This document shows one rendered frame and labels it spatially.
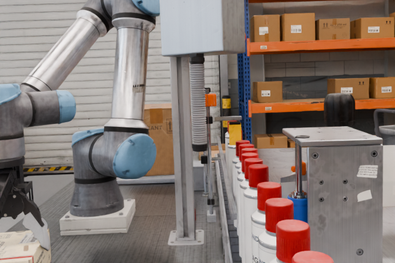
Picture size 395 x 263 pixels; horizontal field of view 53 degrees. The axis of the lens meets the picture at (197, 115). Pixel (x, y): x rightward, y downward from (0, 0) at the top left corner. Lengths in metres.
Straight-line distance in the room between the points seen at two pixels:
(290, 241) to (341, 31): 4.68
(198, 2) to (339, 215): 0.51
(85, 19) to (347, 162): 0.81
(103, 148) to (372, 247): 0.68
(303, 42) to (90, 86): 2.73
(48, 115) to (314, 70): 4.99
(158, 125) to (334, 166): 1.10
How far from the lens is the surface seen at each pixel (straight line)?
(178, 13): 0.91
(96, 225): 1.13
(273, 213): 0.48
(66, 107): 0.93
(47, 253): 0.99
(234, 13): 0.88
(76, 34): 1.12
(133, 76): 1.04
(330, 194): 0.58
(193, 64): 0.85
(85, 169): 1.13
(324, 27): 4.97
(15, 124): 0.88
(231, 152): 1.11
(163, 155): 1.61
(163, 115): 1.59
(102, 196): 1.14
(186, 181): 0.99
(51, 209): 1.40
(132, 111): 1.03
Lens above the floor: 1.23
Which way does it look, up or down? 5 degrees down
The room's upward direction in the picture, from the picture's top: 2 degrees counter-clockwise
